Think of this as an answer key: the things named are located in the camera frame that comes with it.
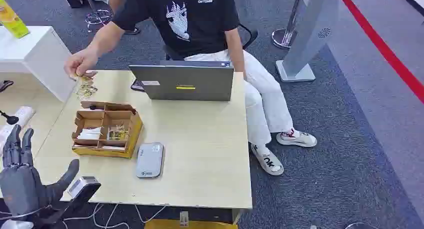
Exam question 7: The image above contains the white power strip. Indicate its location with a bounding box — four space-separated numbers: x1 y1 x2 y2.
0 106 36 146

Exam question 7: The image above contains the grey laptop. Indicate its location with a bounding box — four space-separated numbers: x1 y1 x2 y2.
128 60 235 103

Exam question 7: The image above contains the gold printed card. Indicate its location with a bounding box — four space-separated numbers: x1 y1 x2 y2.
70 72 97 86

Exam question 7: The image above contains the person's right hand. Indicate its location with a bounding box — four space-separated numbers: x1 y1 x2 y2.
64 47 99 80

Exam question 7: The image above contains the person in black shirt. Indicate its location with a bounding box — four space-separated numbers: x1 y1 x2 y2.
64 0 318 177

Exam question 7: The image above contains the black plug with cable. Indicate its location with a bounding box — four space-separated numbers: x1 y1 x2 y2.
0 109 20 126

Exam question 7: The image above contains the white cards stack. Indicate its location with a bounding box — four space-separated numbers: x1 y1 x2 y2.
77 127 102 141

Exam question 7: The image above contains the black strap item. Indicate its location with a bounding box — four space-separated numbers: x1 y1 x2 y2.
0 80 15 94

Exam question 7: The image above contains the grey portable drive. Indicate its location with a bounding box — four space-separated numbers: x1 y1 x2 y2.
135 142 165 180

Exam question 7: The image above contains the yellow box under desk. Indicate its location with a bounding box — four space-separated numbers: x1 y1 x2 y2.
144 218 239 229

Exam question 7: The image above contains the wooden compartment card box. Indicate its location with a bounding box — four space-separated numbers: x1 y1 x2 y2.
71 100 144 160

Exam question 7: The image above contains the yellow green carton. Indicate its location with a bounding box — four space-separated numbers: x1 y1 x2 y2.
0 0 31 40

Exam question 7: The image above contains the chrome chair base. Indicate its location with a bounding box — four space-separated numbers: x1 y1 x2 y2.
84 8 114 33

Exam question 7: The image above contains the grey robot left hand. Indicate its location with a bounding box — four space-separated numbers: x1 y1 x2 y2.
0 124 81 222

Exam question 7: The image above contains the grey floor stand kiosk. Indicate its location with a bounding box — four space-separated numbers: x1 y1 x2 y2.
275 0 343 84

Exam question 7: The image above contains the white cable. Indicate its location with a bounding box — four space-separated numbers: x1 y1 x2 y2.
62 202 168 229

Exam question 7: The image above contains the white side cabinet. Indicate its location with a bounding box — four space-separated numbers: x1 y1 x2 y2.
0 25 77 104

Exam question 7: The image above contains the chrome stanchion post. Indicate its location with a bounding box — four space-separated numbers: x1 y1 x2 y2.
271 0 305 51

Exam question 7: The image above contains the gold printed cards stack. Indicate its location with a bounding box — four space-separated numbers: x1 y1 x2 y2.
108 122 130 142

